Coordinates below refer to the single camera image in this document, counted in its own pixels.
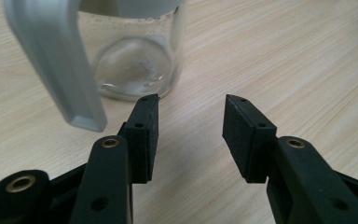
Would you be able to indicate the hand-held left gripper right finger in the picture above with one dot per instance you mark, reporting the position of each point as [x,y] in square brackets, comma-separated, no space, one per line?
[301,180]

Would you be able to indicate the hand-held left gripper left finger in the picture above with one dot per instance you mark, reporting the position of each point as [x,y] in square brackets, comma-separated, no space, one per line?
[112,174]

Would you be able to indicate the clear jar with grey lid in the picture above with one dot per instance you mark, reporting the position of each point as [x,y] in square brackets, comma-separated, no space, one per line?
[59,62]

